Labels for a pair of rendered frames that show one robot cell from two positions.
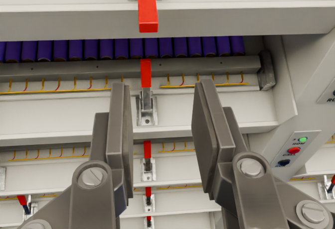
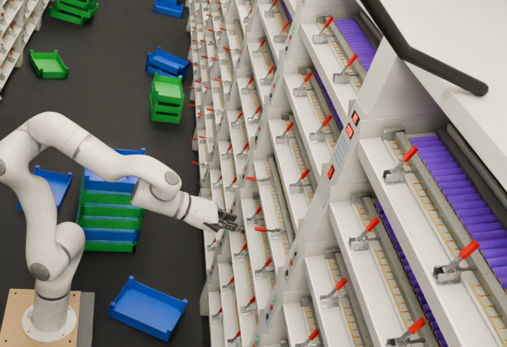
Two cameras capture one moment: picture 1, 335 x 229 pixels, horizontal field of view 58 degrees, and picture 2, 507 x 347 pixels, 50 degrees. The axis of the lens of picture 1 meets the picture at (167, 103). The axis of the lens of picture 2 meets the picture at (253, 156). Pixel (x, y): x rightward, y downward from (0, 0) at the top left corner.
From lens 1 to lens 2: 1.65 m
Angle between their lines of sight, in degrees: 59
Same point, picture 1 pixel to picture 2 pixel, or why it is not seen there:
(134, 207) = (230, 336)
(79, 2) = (268, 225)
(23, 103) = (260, 242)
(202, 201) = not seen: outside the picture
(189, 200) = not seen: outside the picture
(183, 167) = (248, 327)
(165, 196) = not seen: outside the picture
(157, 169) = (247, 315)
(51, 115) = (256, 250)
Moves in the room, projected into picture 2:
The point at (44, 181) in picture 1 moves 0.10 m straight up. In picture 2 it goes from (238, 274) to (245, 256)
